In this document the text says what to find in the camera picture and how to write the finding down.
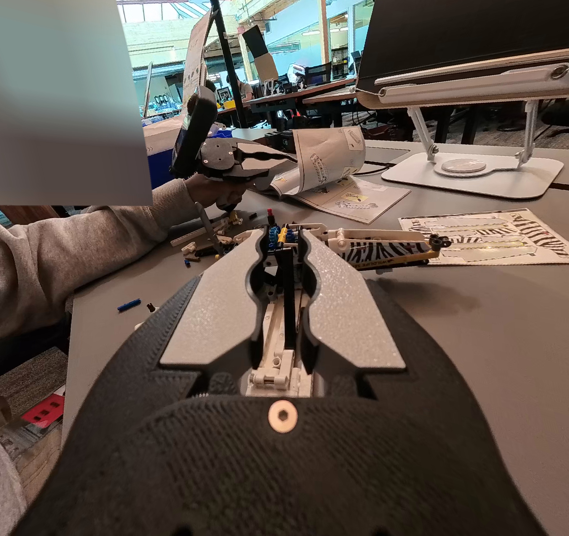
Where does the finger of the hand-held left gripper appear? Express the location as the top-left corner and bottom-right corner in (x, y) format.
(223, 164), (290, 192)
(239, 142), (298, 164)

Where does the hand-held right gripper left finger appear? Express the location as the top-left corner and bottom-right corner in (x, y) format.
(159, 226), (269, 370)

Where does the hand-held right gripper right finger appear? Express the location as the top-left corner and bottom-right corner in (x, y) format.
(296, 228), (407, 373)

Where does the lego instruction booklet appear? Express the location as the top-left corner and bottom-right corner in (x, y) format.
(255, 126), (412, 225)

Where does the zebra striped lego helicopter model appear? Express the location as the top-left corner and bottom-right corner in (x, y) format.
(193, 207), (452, 398)

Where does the person's left forearm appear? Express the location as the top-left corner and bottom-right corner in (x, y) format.
(0, 178), (198, 339)

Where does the long white lego beam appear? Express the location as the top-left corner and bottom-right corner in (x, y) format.
(171, 222), (226, 247)

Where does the person's left hand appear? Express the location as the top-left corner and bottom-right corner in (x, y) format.
(183, 174), (245, 211)

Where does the black charger box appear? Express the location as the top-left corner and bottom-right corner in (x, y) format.
(264, 129), (297, 151)

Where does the blue storage bin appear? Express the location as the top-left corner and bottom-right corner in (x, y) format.
(142, 121), (188, 189)

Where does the long brown office table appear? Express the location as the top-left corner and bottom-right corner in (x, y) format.
(218, 78), (358, 117)

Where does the black and tan board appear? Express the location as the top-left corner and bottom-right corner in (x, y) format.
(242, 25), (279, 84)

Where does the white printed board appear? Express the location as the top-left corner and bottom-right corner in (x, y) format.
(182, 9), (215, 102)

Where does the black metal pole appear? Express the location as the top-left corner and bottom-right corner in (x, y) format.
(202, 0), (248, 129)

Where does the zebra sticker sheet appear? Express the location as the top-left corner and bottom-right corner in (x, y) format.
(399, 208), (569, 265)

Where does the red perforated object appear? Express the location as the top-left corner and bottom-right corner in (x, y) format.
(21, 394), (66, 428)

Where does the silver tablet stand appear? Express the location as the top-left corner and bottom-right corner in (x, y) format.
(375, 62), (569, 200)

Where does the black tablet in tan case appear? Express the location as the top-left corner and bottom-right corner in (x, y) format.
(356, 0), (569, 109)

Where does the black cable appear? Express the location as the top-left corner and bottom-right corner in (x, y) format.
(356, 161), (403, 176)

